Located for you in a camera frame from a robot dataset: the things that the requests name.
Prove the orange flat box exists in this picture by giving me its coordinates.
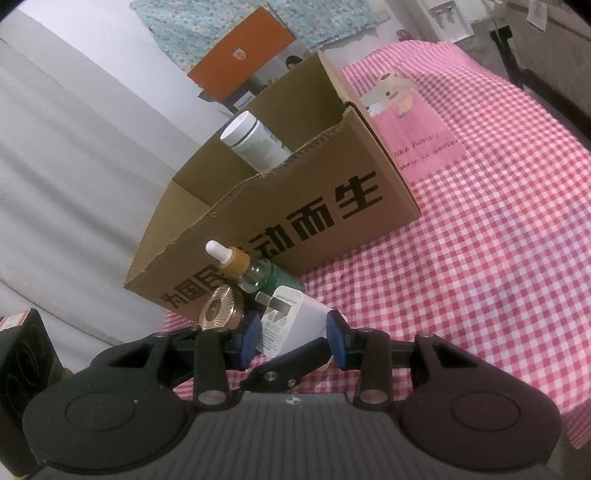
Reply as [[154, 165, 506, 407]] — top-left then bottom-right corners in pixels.
[[187, 6, 299, 103]]

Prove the brown cardboard box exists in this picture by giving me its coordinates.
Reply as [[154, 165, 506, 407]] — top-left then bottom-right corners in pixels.
[[124, 52, 422, 325]]

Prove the white power adapter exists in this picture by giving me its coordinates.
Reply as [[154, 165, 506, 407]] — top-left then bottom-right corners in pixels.
[[255, 286, 336, 360]]

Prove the blue patterned cloth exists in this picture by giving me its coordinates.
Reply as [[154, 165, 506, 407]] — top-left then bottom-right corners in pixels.
[[129, 0, 394, 73]]

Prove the white-capped plastic bottle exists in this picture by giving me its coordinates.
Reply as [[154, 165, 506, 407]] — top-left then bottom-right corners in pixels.
[[220, 112, 293, 175]]

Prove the pink checkered blanket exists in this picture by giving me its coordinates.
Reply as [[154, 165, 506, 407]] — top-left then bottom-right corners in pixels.
[[161, 39, 591, 450]]

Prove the black metal chair frame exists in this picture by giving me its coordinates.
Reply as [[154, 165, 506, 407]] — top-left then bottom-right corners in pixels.
[[489, 25, 523, 85]]

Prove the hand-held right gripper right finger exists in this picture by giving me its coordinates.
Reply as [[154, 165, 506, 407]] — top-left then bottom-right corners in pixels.
[[325, 310, 482, 411]]

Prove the glass dropper bottle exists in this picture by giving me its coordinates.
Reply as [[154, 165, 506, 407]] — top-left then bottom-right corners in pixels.
[[206, 240, 272, 295]]

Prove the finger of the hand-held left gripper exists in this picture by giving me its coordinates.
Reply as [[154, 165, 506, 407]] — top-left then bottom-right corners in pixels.
[[239, 337, 333, 395]]

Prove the dark green bottle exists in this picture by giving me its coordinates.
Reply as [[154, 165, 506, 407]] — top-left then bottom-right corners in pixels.
[[267, 262, 304, 292]]

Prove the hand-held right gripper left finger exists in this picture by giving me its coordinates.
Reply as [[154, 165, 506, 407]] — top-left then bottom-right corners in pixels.
[[92, 313, 262, 410]]

